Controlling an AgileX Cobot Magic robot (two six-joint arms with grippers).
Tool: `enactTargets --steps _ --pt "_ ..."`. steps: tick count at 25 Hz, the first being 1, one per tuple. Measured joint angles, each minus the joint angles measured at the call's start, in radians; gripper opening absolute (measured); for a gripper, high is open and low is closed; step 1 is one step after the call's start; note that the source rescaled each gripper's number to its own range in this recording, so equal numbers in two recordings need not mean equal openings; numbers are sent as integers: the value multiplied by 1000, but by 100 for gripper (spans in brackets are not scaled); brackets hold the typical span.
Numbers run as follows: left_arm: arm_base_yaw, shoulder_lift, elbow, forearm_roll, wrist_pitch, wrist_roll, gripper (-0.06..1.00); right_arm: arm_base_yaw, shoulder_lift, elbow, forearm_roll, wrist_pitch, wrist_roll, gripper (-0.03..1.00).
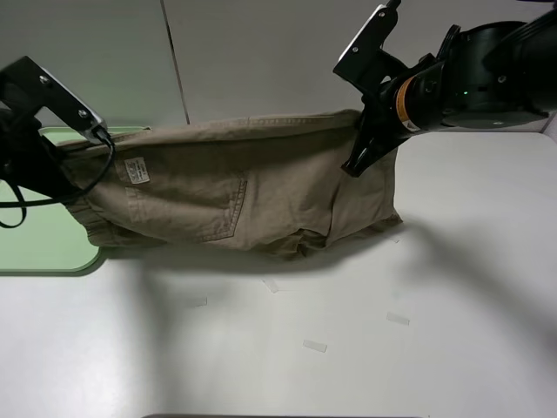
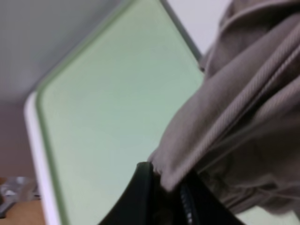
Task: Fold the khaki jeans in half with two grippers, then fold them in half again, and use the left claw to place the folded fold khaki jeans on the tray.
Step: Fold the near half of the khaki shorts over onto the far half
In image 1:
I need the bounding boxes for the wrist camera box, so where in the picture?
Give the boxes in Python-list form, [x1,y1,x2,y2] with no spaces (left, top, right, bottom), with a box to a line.
[1,56,110,144]
[333,1,407,96]

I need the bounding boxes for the khaki shorts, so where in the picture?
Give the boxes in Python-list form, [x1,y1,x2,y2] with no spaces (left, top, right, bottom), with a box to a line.
[63,110,401,259]

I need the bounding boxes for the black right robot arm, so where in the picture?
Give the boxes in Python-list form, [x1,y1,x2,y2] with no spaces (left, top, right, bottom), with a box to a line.
[333,1,556,177]

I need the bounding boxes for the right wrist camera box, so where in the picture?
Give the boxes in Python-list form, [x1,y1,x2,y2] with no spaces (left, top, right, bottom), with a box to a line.
[333,1,407,96]

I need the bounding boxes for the black left camera cable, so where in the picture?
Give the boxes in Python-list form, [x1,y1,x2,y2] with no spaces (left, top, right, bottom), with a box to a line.
[0,125,117,228]

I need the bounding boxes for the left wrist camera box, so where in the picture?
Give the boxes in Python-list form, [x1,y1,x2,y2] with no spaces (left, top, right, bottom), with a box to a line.
[1,56,110,144]

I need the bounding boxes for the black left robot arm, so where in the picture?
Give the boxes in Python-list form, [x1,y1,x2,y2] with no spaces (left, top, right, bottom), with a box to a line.
[1,109,81,203]

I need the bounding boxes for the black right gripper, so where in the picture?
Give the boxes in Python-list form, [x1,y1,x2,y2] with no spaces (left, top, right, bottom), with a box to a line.
[341,56,440,179]

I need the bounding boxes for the green plastic tray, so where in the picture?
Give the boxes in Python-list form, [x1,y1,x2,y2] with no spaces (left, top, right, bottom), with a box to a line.
[0,125,151,277]

